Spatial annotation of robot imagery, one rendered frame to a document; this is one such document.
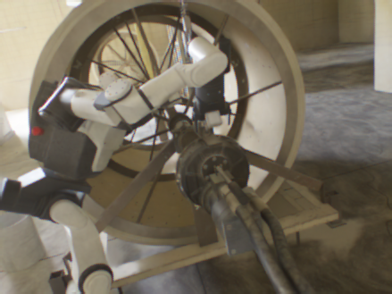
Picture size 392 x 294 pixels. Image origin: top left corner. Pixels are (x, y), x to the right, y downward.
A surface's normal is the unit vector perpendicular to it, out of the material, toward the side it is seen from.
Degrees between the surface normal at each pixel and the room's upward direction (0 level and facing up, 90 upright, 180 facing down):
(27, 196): 90
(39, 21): 90
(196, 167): 90
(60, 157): 76
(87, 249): 90
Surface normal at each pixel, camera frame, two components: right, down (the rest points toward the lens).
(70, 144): -0.14, 0.12
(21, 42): 0.24, 0.29
